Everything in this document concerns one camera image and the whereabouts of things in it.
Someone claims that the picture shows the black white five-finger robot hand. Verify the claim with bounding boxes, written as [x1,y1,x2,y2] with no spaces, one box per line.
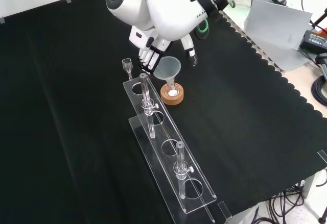
[129,26,199,73]

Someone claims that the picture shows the translucent plastic funnel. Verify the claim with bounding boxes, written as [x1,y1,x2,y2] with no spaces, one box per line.
[153,56,182,89]

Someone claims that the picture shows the clear glass weighing funnel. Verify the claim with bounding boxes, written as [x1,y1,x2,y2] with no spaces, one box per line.
[122,58,134,81]

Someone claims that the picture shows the clear round-bottom flask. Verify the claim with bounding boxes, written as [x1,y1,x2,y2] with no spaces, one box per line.
[165,80,180,98]

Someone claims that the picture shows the clear acrylic funnel stand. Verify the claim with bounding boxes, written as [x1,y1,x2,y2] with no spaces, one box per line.
[122,72,218,224]

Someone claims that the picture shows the black bench cloth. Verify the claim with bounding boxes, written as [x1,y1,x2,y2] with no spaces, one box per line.
[0,0,327,224]

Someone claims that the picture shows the black power adapter yellow label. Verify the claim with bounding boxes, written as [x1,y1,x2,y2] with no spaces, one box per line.
[298,29,327,54]

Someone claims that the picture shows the black tripod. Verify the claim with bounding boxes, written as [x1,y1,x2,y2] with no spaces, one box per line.
[309,6,327,31]

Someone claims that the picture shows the cork ring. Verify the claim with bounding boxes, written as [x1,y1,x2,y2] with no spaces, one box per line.
[160,83,185,106]

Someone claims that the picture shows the green cable loop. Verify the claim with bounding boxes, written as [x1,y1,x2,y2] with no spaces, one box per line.
[195,19,211,40]

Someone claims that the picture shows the black coiled cable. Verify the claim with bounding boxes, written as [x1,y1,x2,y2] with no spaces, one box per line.
[311,75,327,105]

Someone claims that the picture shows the black floor cables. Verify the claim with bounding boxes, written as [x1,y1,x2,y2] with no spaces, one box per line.
[251,180,327,224]

